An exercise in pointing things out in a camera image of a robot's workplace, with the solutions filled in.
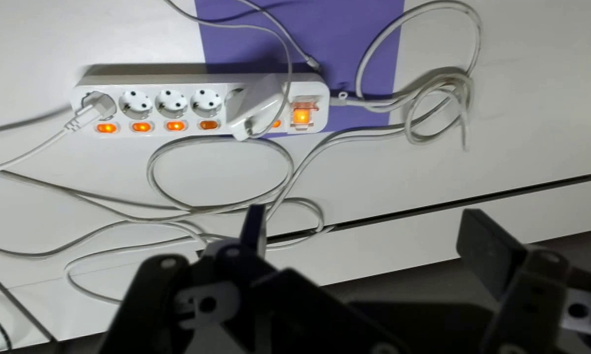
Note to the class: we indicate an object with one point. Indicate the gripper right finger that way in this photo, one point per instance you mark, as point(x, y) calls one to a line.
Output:
point(526, 305)

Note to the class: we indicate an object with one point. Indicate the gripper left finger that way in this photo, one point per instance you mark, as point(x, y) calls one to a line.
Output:
point(275, 314)

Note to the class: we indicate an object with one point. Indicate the white power adapter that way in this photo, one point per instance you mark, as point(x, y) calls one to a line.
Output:
point(256, 105)

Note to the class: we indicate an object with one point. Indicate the white power strip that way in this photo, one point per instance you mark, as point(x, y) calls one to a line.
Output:
point(187, 86)

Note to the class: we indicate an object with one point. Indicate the purple paper sheet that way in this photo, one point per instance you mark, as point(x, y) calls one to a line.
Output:
point(324, 34)

